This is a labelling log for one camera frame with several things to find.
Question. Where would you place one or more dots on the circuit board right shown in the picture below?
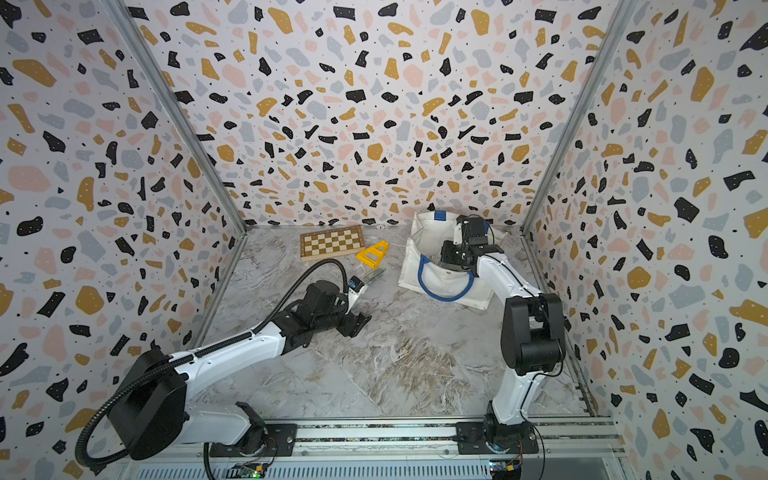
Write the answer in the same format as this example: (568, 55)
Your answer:
(505, 469)

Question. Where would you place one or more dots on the white canvas bag blue handles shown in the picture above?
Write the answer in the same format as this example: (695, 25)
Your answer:
(423, 272)

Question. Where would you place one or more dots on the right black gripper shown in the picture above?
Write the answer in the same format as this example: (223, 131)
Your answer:
(446, 250)

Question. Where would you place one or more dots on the clear compass case green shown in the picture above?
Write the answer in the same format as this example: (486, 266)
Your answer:
(374, 275)

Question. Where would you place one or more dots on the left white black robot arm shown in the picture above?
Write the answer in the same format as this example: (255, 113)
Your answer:
(162, 412)

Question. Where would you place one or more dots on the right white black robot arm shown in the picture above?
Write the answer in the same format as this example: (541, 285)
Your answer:
(548, 323)

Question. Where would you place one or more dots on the yellow plastic triangle stand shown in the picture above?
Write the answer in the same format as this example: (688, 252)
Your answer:
(373, 256)

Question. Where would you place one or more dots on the wooden chessboard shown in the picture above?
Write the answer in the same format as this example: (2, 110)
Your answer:
(331, 243)

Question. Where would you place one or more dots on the green circuit board left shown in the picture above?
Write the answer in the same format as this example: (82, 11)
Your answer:
(251, 470)

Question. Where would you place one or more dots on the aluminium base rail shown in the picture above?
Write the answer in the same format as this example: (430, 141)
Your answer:
(568, 447)

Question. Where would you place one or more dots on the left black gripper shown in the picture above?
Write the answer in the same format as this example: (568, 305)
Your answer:
(355, 324)

